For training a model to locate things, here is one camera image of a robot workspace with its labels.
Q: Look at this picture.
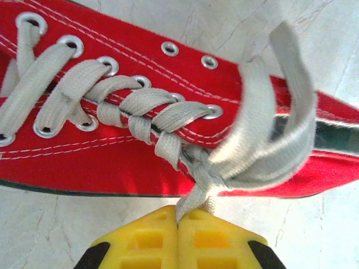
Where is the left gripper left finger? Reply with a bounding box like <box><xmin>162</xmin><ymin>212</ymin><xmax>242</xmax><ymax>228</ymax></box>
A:
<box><xmin>74</xmin><ymin>205</ymin><xmax>179</xmax><ymax>269</ymax></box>

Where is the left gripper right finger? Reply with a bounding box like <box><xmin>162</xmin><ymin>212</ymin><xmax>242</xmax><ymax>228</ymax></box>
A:
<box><xmin>177</xmin><ymin>208</ymin><xmax>287</xmax><ymax>269</ymax></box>

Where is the red canvas sneaker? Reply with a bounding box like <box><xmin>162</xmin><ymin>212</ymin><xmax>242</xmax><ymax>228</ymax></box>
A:
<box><xmin>0</xmin><ymin>0</ymin><xmax>359</xmax><ymax>200</ymax></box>

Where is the white shoelace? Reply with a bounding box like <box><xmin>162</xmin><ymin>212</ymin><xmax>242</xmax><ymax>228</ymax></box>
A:
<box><xmin>0</xmin><ymin>12</ymin><xmax>318</xmax><ymax>224</ymax></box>

